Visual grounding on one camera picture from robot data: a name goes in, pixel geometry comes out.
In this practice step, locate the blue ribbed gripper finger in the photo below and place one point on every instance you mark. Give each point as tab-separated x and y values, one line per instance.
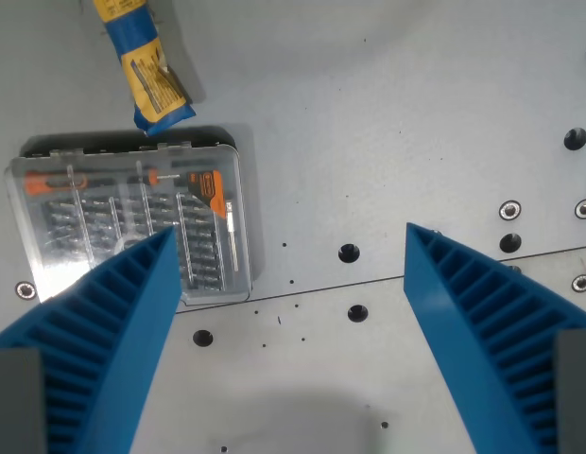
118	331
468	331

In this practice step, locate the clear plastic screwdriver bit case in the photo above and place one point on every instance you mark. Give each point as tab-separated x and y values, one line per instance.
132	217

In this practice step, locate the blue and yellow snack bag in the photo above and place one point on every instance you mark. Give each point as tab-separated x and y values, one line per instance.
147	71

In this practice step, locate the silver table screw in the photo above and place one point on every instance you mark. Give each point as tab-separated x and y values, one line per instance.
510	209
25	290
581	283
585	208

